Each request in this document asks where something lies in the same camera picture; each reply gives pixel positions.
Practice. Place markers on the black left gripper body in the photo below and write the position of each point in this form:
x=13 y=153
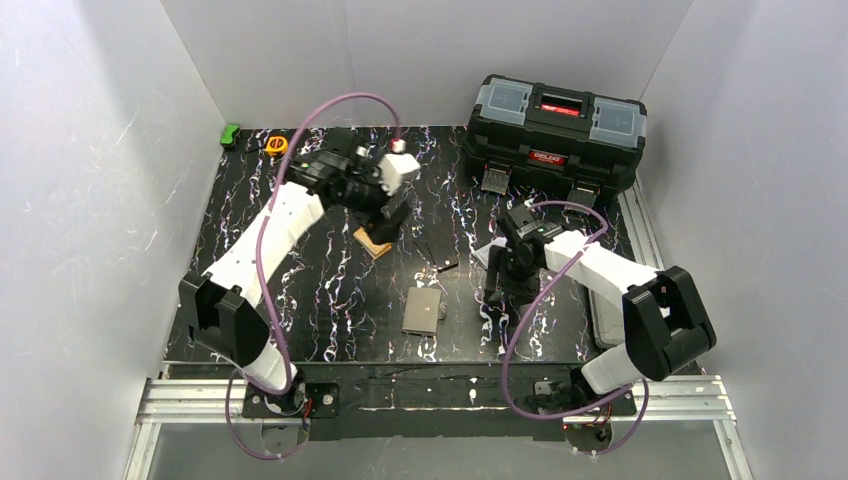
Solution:
x=385 y=213

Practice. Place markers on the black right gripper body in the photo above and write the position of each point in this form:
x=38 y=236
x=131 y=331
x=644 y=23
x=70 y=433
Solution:
x=501 y=266

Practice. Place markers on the black credit card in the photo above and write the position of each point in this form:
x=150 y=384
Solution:
x=442 y=260

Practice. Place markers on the grey blue card holder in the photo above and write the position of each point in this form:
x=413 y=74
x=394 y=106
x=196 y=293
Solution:
x=424 y=309

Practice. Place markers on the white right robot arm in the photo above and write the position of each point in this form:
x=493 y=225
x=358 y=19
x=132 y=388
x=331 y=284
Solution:
x=666 y=325

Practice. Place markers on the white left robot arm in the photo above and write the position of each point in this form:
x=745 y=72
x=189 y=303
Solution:
x=220 y=304

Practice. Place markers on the yellow tape measure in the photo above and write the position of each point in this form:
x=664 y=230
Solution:
x=276 y=145

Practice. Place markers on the green small tool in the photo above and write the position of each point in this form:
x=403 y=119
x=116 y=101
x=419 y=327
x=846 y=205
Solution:
x=229 y=137

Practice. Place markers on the black toolbox with clear lids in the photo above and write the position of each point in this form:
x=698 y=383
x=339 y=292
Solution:
x=575 y=145

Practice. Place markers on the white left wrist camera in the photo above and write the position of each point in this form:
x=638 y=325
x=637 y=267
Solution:
x=395 y=170

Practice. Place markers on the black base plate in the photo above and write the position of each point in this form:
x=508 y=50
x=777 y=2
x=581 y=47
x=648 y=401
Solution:
x=376 y=400

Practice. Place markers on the aluminium frame rails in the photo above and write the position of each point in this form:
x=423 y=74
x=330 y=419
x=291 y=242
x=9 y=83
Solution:
x=341 y=306

